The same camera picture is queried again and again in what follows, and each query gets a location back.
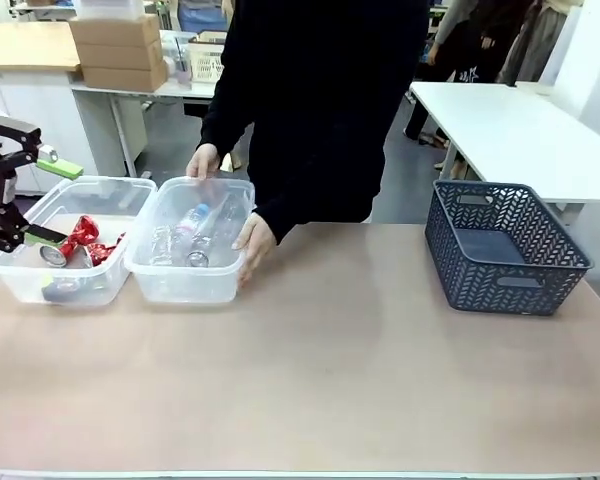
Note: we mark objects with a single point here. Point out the person's torso black sweater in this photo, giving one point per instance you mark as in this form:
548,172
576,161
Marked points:
320,100

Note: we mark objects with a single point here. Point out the clear plastic bin with bottles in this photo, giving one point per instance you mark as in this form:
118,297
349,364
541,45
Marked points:
180,290

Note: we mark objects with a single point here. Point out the clear plastic container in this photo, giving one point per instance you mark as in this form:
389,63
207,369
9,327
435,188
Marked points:
177,55

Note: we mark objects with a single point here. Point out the white slotted plastic crate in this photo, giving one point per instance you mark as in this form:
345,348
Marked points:
207,62

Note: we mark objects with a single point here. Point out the cabinet with wooden top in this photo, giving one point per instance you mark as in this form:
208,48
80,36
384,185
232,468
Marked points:
25,50

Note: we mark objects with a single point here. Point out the person's right forearm black sleeve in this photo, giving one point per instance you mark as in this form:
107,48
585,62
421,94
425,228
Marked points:
225,120

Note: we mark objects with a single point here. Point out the clear plastic bin with cans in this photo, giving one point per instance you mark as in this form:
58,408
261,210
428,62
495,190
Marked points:
10,277

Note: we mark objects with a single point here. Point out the bystander in dark clothes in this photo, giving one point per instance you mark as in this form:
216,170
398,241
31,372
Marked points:
460,45

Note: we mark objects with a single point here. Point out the bystander in beige coat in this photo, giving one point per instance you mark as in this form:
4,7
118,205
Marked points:
535,40

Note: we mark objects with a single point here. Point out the clear plastic bottle round base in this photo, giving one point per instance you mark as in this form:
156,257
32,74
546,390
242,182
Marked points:
198,257

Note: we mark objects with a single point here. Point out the small cardboard box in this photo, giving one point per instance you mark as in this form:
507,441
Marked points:
115,31

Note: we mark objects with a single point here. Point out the white desk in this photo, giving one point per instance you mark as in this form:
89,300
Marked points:
180,92

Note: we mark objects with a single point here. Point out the dark crushed can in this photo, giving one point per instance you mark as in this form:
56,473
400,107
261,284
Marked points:
60,291

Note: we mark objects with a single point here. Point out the white office table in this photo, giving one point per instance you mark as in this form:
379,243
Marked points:
510,130

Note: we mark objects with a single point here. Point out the person's left hand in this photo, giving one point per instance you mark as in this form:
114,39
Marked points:
257,245

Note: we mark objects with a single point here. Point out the dark grey woven plastic basket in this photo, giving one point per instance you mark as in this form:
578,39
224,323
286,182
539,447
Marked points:
485,285

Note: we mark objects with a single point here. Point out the person's left forearm black sleeve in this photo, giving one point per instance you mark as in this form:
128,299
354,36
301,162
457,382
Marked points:
300,215

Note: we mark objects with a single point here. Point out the white plastic storage box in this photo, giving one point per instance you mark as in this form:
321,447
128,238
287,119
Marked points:
107,9

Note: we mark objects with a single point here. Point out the crushed clear plastic bottle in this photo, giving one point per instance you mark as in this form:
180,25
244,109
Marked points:
162,245

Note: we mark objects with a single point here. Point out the person's right hand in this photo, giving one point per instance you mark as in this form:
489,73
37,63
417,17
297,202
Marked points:
204,160

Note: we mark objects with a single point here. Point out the crushed red can silver top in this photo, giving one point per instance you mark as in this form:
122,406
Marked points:
80,235

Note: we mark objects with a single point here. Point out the clear bottle pink label blue cap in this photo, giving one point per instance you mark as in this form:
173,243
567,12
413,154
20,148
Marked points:
190,222

